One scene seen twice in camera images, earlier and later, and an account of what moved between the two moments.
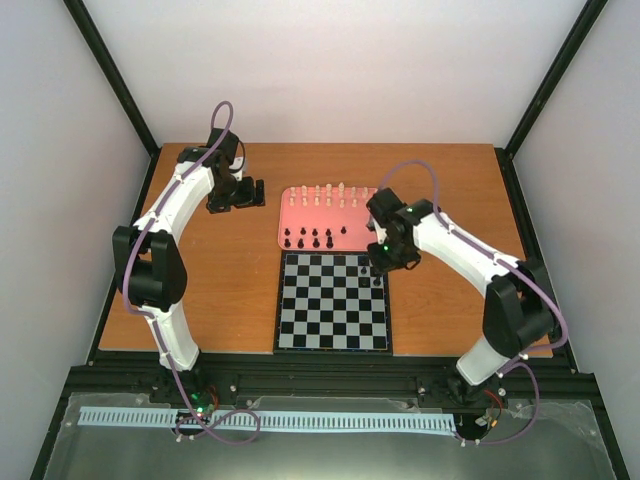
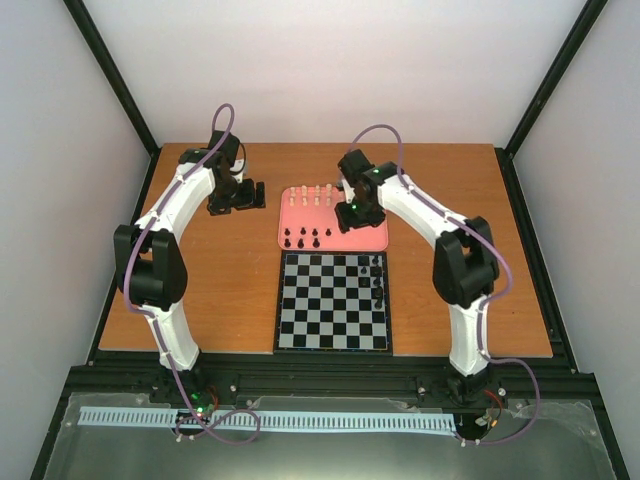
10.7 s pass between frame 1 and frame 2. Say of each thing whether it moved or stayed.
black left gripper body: stayed
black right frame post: stayed
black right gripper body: moved
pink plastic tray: stayed
